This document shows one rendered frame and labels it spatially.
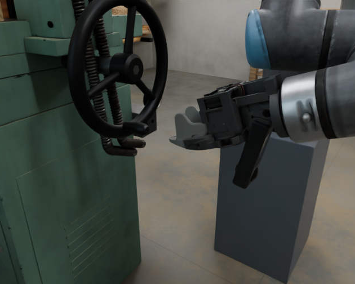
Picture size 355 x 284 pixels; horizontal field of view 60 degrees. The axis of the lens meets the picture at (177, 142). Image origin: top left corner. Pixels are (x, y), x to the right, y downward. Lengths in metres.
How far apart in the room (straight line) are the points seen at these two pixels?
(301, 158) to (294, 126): 0.59
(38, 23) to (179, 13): 3.92
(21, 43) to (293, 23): 0.50
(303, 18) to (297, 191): 0.66
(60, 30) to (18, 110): 0.19
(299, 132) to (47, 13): 0.50
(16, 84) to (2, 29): 0.11
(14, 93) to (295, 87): 0.53
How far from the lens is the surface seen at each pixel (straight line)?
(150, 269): 1.29
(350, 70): 0.41
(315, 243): 1.50
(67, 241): 0.93
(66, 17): 0.65
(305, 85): 0.41
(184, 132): 0.51
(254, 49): 0.50
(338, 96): 0.40
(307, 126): 0.41
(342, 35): 0.49
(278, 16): 0.51
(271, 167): 1.04
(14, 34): 0.70
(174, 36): 4.62
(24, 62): 0.72
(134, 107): 1.02
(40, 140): 0.76
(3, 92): 0.70
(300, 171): 1.02
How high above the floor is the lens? 0.94
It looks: 24 degrees down
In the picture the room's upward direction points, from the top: straight up
